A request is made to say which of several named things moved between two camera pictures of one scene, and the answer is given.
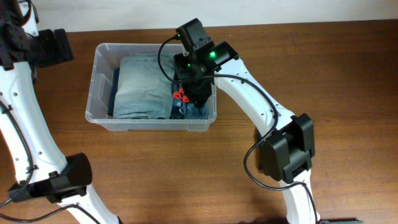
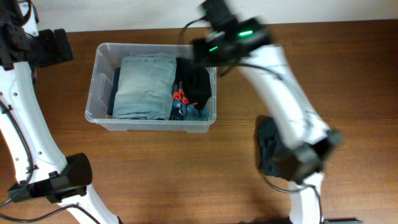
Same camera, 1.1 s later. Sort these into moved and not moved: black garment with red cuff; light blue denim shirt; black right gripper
Moved: black right gripper
Not moved: light blue denim shirt; black garment with red cuff
